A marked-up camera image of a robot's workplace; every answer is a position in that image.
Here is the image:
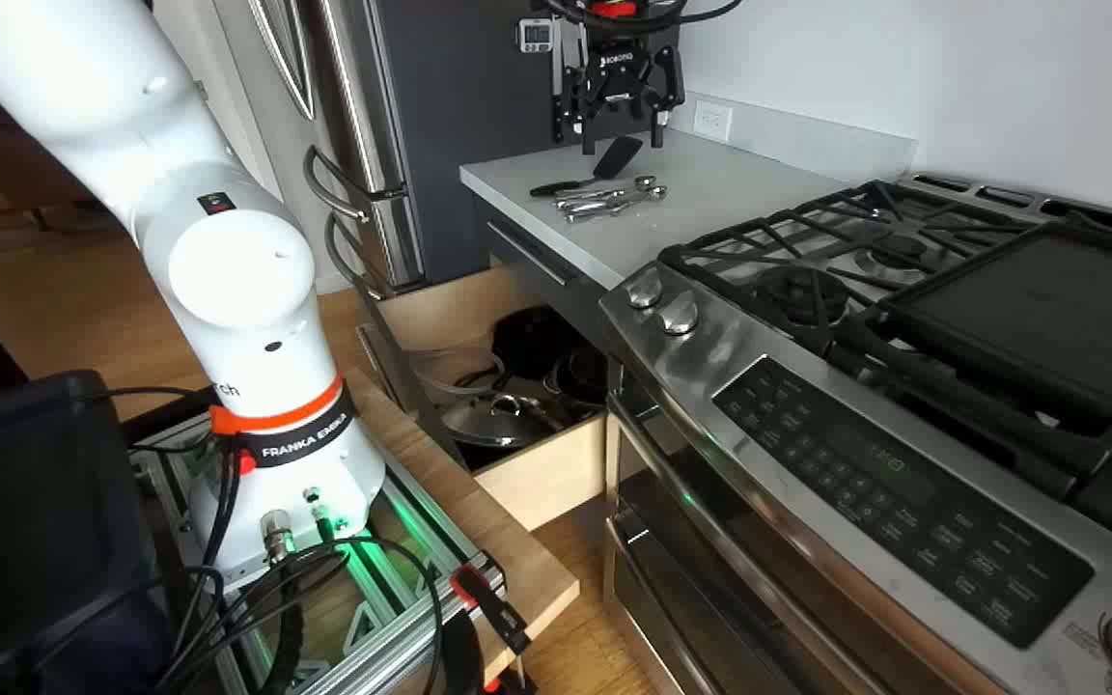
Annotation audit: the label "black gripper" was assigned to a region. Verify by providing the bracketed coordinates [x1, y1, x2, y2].
[545, 0, 685, 148]

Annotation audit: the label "white wall outlet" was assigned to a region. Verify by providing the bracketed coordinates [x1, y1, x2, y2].
[697, 99, 734, 143]

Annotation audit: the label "stainless steel gas range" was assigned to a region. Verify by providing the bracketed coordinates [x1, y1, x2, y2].
[604, 179, 1112, 695]

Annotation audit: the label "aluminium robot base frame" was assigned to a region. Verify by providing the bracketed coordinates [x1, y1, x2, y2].
[128, 398, 586, 695]

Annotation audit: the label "range knob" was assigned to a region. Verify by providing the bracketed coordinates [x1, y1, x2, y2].
[661, 292, 703, 336]
[625, 265, 665, 308]

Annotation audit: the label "left range knob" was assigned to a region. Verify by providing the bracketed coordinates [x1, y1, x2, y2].
[625, 265, 665, 308]

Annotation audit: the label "black pan in drawer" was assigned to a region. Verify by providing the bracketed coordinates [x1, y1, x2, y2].
[492, 304, 608, 402]

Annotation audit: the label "black griddle plate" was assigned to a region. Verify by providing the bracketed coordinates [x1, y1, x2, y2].
[890, 225, 1112, 422]

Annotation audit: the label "black box left foreground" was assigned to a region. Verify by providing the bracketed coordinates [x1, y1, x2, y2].
[0, 371, 172, 695]

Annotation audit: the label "stainless steel refrigerator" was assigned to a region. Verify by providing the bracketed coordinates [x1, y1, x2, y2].
[149, 0, 562, 300]

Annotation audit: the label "silver pot lid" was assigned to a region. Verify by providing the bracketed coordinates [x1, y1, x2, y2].
[441, 390, 555, 447]

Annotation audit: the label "silver measuring spoons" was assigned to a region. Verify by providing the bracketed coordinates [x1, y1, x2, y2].
[555, 173, 670, 225]

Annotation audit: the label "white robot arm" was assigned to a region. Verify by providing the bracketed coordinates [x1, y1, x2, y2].
[0, 0, 385, 583]

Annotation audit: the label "black spatula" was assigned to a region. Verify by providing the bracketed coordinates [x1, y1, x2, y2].
[530, 134, 643, 196]

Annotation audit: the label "open wooden drawer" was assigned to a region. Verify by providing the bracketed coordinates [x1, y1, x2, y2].
[357, 269, 608, 530]

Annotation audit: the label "grey kitchen countertop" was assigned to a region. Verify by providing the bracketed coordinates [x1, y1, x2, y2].
[459, 134, 837, 288]

